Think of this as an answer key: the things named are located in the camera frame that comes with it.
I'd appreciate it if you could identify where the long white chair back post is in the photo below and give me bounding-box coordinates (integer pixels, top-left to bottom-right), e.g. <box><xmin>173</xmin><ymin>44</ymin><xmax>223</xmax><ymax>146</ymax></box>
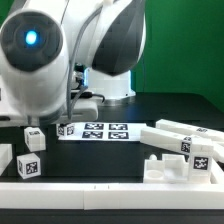
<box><xmin>140</xmin><ymin>127</ymin><xmax>224</xmax><ymax>163</ymax></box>

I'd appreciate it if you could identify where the white sheet with tags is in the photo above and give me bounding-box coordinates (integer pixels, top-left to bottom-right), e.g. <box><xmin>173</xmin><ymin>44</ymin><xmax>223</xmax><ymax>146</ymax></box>
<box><xmin>59</xmin><ymin>122</ymin><xmax>146</xmax><ymax>141</ymax></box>

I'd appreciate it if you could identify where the small white tagged cube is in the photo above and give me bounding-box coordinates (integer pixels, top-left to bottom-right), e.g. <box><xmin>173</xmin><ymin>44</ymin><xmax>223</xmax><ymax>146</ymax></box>
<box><xmin>56</xmin><ymin>124</ymin><xmax>75</xmax><ymax>137</ymax></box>

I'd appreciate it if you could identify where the white chair seat piece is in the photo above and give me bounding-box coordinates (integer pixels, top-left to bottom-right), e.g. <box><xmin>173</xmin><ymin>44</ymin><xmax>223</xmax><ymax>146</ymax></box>
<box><xmin>143</xmin><ymin>154</ymin><xmax>197</xmax><ymax>184</ymax></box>

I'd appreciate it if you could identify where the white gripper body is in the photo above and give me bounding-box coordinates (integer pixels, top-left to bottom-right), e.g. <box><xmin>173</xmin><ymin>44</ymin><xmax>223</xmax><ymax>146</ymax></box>
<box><xmin>0</xmin><ymin>99</ymin><xmax>98</xmax><ymax>127</ymax></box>

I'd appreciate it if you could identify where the white U-shaped boundary frame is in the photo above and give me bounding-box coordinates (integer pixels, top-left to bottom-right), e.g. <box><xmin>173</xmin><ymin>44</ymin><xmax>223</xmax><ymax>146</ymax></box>
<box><xmin>0</xmin><ymin>143</ymin><xmax>224</xmax><ymax>211</ymax></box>

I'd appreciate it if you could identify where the white tagged cube front left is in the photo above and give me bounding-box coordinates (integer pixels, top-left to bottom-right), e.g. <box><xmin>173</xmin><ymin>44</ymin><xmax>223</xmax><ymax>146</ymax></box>
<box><xmin>17</xmin><ymin>153</ymin><xmax>41</xmax><ymax>179</ymax></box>

